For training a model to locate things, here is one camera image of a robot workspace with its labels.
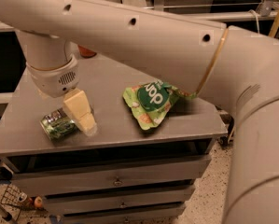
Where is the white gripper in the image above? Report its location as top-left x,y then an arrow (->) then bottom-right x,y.
27,54 -> 97,136

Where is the green soda can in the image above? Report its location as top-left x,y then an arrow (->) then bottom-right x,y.
40,108 -> 77,140

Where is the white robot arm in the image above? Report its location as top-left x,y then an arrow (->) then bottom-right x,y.
0,0 -> 279,224

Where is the red cola can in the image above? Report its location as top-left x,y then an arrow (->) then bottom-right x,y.
77,46 -> 96,58

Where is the green snack bag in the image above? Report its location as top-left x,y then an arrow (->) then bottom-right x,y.
122,80 -> 196,131

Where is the grey drawer cabinet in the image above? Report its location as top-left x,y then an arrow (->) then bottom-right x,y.
0,57 -> 226,224

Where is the wire basket with items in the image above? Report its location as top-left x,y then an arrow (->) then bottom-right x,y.
0,184 -> 47,220

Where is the white cable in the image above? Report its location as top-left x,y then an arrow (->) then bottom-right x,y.
249,9 -> 261,35

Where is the metal railing frame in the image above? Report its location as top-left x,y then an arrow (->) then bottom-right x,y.
0,0 -> 279,33

